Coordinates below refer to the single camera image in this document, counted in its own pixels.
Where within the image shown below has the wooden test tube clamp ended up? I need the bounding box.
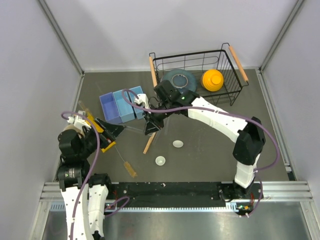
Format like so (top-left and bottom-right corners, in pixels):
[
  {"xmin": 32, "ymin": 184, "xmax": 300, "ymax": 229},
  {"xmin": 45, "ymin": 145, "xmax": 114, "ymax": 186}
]
[{"xmin": 143, "ymin": 132, "xmax": 156, "ymax": 154}]

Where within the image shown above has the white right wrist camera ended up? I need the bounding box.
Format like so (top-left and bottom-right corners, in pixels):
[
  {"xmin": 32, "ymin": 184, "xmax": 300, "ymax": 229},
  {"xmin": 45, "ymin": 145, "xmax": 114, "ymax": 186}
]
[{"xmin": 134, "ymin": 93, "xmax": 150, "ymax": 109}]

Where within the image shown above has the test tube brush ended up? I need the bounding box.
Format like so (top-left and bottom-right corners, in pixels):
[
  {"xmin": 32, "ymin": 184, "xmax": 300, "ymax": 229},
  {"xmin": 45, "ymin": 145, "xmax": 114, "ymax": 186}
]
[{"xmin": 115, "ymin": 147, "xmax": 138, "ymax": 178}]

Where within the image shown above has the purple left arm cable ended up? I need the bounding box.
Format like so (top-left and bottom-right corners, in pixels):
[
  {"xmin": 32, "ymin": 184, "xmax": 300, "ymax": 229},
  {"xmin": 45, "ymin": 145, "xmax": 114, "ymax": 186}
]
[{"xmin": 61, "ymin": 111, "xmax": 131, "ymax": 240}]

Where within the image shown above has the yellow test tube rack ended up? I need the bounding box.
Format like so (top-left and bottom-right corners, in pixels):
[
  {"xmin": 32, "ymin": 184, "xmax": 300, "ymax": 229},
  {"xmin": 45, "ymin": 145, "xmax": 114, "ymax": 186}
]
[{"xmin": 85, "ymin": 114, "xmax": 116, "ymax": 153}]

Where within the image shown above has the light blue middle bin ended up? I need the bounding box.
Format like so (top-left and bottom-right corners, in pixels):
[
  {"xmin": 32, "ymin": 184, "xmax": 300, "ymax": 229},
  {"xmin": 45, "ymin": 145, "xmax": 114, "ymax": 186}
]
[{"xmin": 112, "ymin": 90, "xmax": 135, "ymax": 123}]

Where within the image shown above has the light blue bin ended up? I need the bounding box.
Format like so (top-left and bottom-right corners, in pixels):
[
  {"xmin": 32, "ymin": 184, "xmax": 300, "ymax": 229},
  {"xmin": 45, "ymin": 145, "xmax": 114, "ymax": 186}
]
[
  {"xmin": 112, "ymin": 90, "xmax": 135, "ymax": 123},
  {"xmin": 129, "ymin": 86, "xmax": 144, "ymax": 120}
]

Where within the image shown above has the yellow ribbed bowl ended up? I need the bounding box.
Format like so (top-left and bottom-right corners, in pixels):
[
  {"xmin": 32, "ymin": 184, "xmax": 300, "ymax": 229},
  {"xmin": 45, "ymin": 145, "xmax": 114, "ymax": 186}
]
[{"xmin": 200, "ymin": 69, "xmax": 224, "ymax": 92}]

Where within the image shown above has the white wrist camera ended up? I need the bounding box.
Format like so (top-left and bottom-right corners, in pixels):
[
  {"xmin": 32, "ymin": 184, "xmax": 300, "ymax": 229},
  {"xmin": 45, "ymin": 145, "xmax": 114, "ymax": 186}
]
[
  {"xmin": 67, "ymin": 110, "xmax": 91, "ymax": 131},
  {"xmin": 134, "ymin": 93, "xmax": 150, "ymax": 109}
]

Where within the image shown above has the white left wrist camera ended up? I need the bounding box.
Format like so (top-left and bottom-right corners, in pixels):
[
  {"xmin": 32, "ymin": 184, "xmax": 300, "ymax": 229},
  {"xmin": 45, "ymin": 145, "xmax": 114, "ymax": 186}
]
[{"xmin": 67, "ymin": 110, "xmax": 91, "ymax": 131}]

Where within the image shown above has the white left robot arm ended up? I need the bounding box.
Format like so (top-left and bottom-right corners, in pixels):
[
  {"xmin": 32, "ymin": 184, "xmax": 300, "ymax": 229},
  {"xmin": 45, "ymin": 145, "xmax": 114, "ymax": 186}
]
[{"xmin": 57, "ymin": 115, "xmax": 125, "ymax": 240}]

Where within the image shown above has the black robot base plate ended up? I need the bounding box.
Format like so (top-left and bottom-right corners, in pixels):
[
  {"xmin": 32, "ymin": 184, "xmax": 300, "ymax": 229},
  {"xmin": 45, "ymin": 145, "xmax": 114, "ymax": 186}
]
[{"xmin": 106, "ymin": 182, "xmax": 254, "ymax": 208}]

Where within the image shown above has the grey slotted cable duct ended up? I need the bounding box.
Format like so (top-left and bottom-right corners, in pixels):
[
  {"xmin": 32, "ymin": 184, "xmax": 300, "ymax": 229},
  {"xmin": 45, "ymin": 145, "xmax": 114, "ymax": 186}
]
[{"xmin": 49, "ymin": 201, "xmax": 252, "ymax": 214}]

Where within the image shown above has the black wire basket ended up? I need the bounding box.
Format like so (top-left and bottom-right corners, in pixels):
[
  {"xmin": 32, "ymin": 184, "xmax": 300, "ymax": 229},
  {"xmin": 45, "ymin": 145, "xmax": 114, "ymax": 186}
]
[{"xmin": 149, "ymin": 42, "xmax": 249, "ymax": 106}]

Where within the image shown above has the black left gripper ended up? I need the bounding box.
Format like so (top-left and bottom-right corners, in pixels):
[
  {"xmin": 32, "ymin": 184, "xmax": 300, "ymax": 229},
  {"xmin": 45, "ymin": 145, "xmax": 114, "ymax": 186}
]
[{"xmin": 78, "ymin": 116, "xmax": 127, "ymax": 157}]

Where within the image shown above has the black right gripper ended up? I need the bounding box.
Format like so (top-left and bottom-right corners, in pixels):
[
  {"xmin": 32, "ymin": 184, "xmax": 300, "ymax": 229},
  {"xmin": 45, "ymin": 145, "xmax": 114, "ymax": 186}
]
[{"xmin": 143, "ymin": 100, "xmax": 174, "ymax": 136}]

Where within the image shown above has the light blue right bin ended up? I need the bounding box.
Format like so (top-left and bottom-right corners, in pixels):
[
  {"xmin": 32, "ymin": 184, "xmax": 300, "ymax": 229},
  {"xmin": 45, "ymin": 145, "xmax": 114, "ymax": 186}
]
[{"xmin": 129, "ymin": 86, "xmax": 144, "ymax": 120}]

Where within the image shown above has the dark blue ceramic plate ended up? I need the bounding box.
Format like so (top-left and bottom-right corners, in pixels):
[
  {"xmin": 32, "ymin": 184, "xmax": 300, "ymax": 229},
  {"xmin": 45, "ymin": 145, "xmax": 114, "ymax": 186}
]
[{"xmin": 160, "ymin": 69, "xmax": 198, "ymax": 93}]

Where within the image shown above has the white oval dish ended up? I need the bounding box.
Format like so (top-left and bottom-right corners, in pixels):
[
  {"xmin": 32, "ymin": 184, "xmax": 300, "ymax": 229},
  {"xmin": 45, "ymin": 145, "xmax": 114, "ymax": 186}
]
[{"xmin": 172, "ymin": 140, "xmax": 184, "ymax": 148}]

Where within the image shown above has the beige ceramic mug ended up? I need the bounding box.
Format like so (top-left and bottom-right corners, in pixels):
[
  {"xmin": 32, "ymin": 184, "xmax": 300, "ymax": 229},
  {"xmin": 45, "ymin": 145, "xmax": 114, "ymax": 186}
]
[{"xmin": 63, "ymin": 124, "xmax": 84, "ymax": 135}]

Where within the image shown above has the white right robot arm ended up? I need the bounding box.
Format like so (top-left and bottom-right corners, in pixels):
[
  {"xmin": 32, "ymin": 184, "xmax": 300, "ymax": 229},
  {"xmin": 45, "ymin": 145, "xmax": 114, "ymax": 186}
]
[{"xmin": 139, "ymin": 80, "xmax": 266, "ymax": 200}]

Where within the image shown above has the purple plastic bin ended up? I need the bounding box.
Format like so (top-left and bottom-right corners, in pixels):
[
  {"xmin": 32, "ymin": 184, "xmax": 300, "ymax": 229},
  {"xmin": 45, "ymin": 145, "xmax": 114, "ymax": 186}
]
[{"xmin": 99, "ymin": 92, "xmax": 122, "ymax": 125}]

